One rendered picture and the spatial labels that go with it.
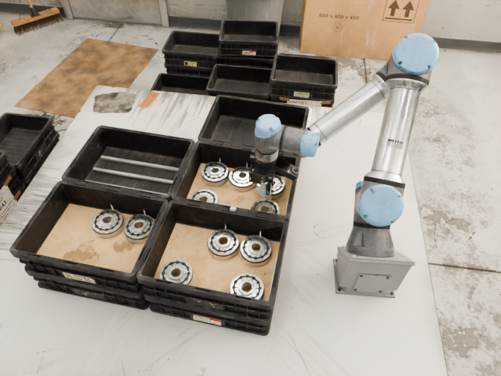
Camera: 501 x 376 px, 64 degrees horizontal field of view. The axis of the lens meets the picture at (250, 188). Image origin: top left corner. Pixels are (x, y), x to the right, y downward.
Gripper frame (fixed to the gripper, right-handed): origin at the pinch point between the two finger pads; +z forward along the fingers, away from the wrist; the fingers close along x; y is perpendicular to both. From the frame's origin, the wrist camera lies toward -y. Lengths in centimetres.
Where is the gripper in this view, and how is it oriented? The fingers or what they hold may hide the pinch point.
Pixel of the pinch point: (270, 192)
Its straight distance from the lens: 145.6
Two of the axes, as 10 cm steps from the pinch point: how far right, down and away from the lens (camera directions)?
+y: -9.8, -1.7, 1.2
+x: -2.1, 8.0, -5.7
